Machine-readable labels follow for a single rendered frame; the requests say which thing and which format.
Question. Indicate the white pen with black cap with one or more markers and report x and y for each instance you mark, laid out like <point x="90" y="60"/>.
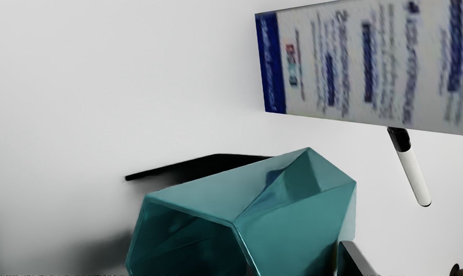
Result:
<point x="412" y="168"/>

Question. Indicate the white carton with blue print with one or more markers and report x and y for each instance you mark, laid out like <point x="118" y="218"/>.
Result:
<point x="369" y="65"/>

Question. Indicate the teal faceted mug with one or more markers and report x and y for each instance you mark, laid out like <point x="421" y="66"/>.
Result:
<point x="285" y="214"/>

